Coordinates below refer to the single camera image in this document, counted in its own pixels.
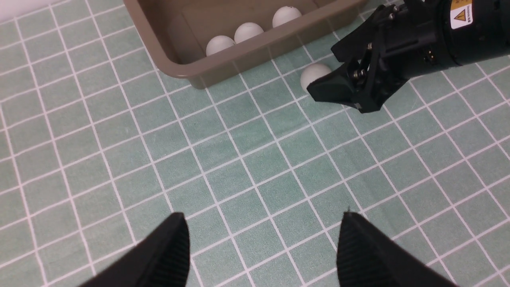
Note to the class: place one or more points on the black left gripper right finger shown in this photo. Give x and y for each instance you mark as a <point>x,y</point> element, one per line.
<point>366,257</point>

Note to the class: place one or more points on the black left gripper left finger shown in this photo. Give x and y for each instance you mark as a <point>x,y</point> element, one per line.
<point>160,260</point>

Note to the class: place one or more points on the printed white ping-pong ball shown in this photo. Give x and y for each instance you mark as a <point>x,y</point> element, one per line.
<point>285,14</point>

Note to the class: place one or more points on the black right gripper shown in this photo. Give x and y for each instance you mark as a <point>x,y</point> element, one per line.
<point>419,37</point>

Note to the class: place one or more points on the olive plastic bin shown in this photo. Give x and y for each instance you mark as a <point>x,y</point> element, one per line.
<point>176,32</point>

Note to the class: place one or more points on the green checkered table mat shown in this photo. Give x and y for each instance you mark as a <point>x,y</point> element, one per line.
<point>98,147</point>

